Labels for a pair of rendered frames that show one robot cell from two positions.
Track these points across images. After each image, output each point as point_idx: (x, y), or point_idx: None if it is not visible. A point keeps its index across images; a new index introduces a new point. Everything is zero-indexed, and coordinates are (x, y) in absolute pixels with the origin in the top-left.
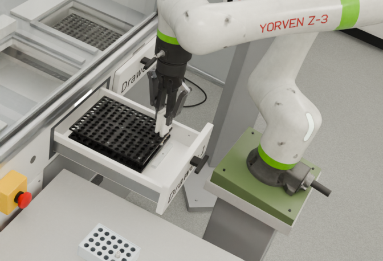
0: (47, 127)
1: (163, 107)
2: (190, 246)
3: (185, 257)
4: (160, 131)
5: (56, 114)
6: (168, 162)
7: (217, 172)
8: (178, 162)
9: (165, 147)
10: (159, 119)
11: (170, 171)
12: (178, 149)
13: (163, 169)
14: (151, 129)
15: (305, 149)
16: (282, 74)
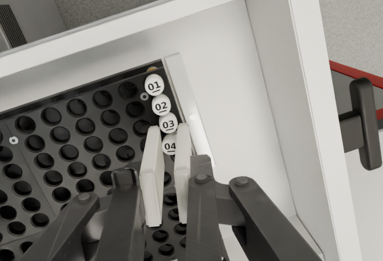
0: None
1: (139, 191)
2: (359, 167)
3: (366, 191)
4: (171, 154)
5: None
6: (219, 113)
7: None
8: (332, 221)
9: (177, 90)
10: (162, 191)
11: (246, 130)
12: (198, 41)
13: (228, 143)
14: (123, 146)
15: None
16: None
